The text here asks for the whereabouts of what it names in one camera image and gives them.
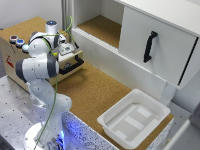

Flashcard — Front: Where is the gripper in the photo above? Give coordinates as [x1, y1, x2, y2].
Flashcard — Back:
[58, 33, 75, 57]

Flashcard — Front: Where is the black drawer handle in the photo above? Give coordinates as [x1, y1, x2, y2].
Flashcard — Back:
[58, 54, 85, 76]

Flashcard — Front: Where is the black door handle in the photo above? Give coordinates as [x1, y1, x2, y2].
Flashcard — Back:
[142, 30, 159, 64]

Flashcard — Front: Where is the green cable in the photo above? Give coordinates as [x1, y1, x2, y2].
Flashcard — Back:
[32, 15, 80, 150]

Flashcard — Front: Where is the wooden drawer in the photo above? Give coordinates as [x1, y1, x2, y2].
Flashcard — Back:
[55, 46, 85, 78]

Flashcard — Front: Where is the green button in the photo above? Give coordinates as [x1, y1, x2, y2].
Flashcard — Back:
[21, 43, 31, 53]

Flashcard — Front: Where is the red button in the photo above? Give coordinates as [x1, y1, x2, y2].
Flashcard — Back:
[9, 34, 19, 44]

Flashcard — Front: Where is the white cabinet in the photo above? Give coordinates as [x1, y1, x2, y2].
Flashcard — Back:
[61, 0, 200, 108]

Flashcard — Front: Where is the blue button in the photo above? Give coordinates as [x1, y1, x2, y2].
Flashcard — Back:
[15, 38, 26, 48]

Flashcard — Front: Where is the white sliding door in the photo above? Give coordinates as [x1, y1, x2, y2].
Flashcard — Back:
[117, 5, 200, 87]

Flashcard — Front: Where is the white plastic box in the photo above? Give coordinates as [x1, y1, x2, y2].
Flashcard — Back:
[96, 87, 172, 150]

